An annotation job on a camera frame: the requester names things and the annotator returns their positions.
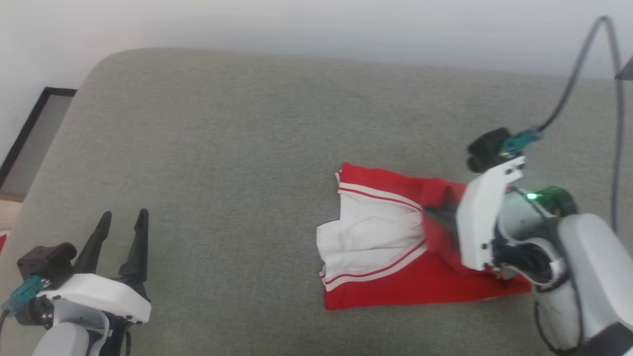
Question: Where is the red and white garment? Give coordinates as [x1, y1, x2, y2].
[316, 162, 533, 311]

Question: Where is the black framed panel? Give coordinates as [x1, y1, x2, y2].
[0, 87, 78, 199]

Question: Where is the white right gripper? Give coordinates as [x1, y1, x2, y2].
[423, 155, 578, 293]

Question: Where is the grey right arm cable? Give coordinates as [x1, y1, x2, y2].
[537, 15, 626, 236]

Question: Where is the grey fabric sofa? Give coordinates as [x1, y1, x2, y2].
[0, 48, 633, 356]

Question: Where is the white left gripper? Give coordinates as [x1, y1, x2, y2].
[38, 208, 152, 356]

